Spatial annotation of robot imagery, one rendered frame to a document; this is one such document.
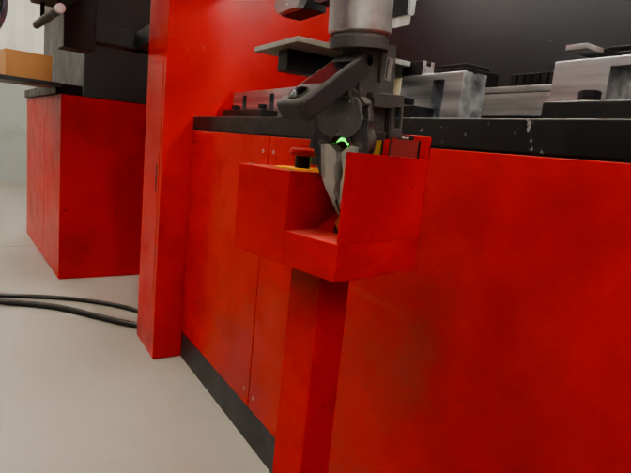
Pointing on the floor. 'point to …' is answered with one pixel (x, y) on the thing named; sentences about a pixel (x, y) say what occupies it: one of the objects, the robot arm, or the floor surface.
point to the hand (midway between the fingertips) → (338, 205)
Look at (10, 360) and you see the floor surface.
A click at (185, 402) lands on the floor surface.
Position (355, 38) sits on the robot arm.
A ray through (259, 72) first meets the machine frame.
